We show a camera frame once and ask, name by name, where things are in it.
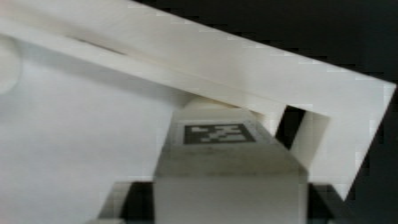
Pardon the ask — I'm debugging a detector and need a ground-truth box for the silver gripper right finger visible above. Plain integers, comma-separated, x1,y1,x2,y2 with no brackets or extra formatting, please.
307,184,359,224

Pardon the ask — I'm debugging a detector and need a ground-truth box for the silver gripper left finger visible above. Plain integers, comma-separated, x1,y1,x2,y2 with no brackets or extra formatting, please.
99,181,155,224

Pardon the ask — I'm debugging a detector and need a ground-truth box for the white table leg with tag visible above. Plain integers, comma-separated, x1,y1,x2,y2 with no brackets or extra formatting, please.
153,98,307,224

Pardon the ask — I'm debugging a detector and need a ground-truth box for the white square table top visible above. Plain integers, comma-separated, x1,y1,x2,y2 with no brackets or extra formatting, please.
0,37,197,224

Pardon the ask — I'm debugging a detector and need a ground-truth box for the white front fence wall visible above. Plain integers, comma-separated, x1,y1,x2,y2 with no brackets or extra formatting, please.
0,0,396,192

